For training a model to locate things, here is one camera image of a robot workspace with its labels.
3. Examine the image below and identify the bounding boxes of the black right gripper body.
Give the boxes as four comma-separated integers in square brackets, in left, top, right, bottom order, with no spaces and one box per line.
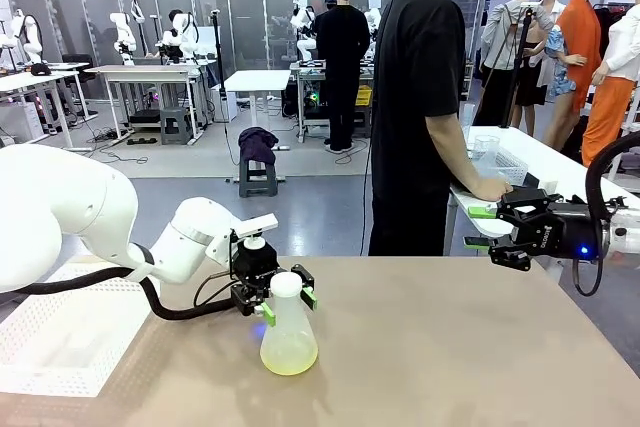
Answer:
[517,204,604,262]

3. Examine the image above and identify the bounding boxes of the person in black T-shirt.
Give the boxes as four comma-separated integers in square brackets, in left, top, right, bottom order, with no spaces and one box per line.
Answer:
[367,0,516,257]

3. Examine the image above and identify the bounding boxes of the white round flask cap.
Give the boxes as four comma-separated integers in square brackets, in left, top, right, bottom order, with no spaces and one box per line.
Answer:
[269,271,303,298]

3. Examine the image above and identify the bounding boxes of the person's right forearm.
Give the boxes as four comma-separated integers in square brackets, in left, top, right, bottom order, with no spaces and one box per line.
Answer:
[428,114,494,198]

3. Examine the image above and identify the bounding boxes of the plastic flask with yellow liquid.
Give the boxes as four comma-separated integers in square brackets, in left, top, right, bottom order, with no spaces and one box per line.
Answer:
[259,291,320,377]

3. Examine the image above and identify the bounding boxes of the small white mesh basket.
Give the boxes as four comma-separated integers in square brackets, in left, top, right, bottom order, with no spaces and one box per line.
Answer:
[472,146,531,186]

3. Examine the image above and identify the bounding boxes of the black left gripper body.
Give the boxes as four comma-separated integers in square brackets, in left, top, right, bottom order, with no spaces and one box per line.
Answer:
[230,240,279,317]

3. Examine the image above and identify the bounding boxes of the white desk with metal legs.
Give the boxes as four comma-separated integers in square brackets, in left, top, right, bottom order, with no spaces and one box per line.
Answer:
[0,69,85,149]
[84,64,207,142]
[223,69,292,134]

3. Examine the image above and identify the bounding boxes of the mannequin in orange dress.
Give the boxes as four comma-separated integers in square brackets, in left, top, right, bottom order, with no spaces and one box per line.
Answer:
[556,0,609,113]

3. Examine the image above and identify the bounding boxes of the black camera tripod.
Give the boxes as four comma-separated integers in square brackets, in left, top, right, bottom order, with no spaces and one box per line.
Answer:
[498,1,535,129]

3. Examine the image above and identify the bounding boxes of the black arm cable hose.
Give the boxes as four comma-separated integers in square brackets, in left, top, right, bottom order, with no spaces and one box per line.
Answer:
[572,131,640,298]
[0,266,241,322]

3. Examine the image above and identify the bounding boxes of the white humanoid robot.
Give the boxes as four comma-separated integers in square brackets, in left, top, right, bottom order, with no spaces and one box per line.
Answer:
[290,3,322,66]
[161,9,201,61]
[109,11,138,67]
[8,9,44,66]

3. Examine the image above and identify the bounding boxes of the clear glass beaker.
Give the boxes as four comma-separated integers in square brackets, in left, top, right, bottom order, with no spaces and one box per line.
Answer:
[473,134,502,168]

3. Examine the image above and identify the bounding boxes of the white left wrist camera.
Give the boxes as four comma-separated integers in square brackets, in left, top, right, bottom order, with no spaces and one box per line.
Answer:
[233,213,279,239]

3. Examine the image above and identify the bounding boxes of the grey plastic step stool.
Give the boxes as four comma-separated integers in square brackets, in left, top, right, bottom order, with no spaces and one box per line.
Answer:
[160,107,197,147]

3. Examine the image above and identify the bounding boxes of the long white side table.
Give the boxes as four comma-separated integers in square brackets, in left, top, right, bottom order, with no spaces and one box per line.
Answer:
[448,125,640,258]

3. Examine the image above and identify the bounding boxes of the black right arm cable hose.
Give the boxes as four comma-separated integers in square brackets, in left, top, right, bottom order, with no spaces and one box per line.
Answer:
[572,131,640,298]

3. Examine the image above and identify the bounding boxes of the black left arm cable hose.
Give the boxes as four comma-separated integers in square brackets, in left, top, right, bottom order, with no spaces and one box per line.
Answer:
[0,266,241,322]

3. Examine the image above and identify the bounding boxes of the mannequin in grey shirt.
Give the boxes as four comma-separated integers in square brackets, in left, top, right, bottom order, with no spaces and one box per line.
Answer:
[480,0,540,129]

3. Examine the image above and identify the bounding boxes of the white perforated plastic basket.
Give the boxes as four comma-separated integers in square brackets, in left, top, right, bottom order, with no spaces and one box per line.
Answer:
[0,261,161,398]

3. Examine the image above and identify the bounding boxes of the standing person in black clothes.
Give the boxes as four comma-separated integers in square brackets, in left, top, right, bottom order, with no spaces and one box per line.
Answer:
[315,0,372,154]

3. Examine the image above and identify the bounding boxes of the black stand pole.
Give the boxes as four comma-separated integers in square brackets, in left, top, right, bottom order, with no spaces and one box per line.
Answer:
[211,9,227,122]

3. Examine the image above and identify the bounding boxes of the dark purple cloth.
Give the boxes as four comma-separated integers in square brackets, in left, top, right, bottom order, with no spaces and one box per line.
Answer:
[237,126,280,166]

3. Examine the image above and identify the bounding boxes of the person's right hand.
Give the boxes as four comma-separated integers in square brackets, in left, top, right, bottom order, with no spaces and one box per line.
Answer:
[472,179,515,206]

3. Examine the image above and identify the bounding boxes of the mannequin in white shirt orange trousers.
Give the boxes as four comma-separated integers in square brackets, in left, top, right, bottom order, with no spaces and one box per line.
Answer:
[581,0,640,168]

